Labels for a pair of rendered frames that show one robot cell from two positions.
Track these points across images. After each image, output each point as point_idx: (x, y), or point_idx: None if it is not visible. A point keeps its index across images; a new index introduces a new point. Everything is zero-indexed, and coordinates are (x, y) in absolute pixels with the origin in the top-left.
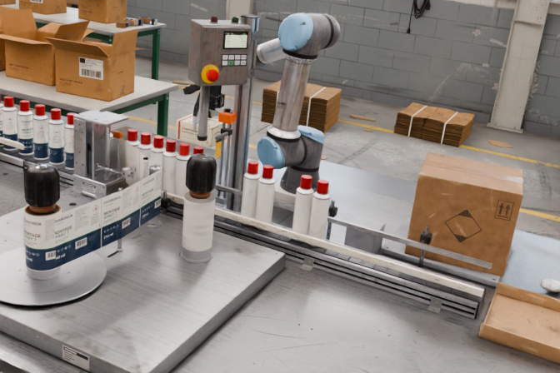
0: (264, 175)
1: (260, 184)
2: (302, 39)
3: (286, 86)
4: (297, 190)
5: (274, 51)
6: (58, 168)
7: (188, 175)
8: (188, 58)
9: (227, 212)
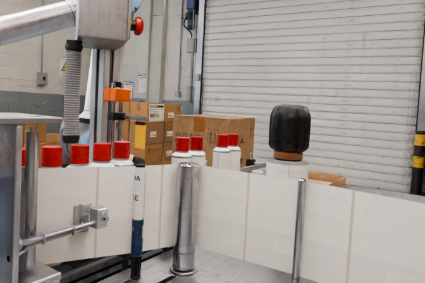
0: (200, 146)
1: (200, 158)
2: (141, 0)
3: None
4: (224, 150)
5: (21, 28)
6: None
7: (305, 129)
8: (81, 0)
9: None
